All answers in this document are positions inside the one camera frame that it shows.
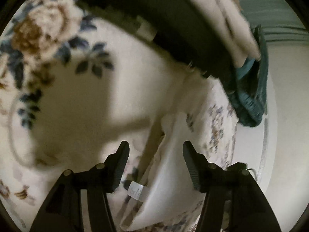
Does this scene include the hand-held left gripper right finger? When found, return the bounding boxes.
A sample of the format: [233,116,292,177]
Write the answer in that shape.
[183,141,282,232]

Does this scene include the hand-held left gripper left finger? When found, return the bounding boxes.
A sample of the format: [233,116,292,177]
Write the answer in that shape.
[29,141,130,232]

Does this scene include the white t-shirt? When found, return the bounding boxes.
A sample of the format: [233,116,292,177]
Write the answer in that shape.
[10,19,213,231]

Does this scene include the white headboard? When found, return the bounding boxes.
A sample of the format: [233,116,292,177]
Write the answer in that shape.
[235,39,308,223]

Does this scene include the dark green folded blanket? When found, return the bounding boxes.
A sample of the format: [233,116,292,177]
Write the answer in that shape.
[224,24,269,127]

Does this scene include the dark folded garment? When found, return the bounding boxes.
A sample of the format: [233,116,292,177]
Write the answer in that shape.
[76,0,238,90]

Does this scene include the beige folded garment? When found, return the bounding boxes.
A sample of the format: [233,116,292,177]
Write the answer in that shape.
[174,0,261,68]

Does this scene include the floral bedspread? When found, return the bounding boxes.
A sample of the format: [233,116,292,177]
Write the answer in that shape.
[0,0,238,232]

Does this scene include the teal striped curtain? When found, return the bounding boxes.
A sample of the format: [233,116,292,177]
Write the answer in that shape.
[229,0,305,41]

